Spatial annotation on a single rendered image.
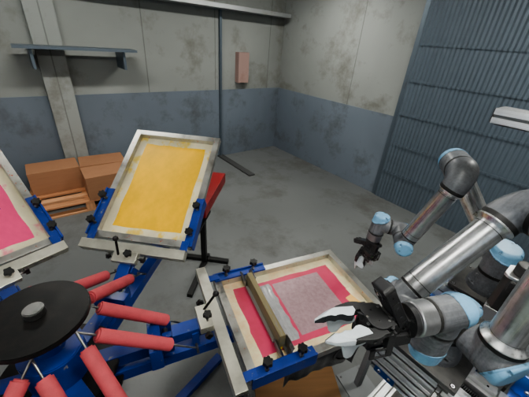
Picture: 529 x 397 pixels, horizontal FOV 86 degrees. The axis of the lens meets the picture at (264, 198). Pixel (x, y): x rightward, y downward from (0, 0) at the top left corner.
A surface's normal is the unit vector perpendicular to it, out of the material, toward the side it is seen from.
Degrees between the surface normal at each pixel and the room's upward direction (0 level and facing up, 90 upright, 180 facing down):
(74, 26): 90
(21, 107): 90
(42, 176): 90
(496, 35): 90
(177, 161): 32
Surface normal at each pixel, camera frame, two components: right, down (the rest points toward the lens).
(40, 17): 0.61, 0.42
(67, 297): 0.07, -0.87
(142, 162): 0.00, -0.49
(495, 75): -0.79, 0.25
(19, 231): 0.49, -0.56
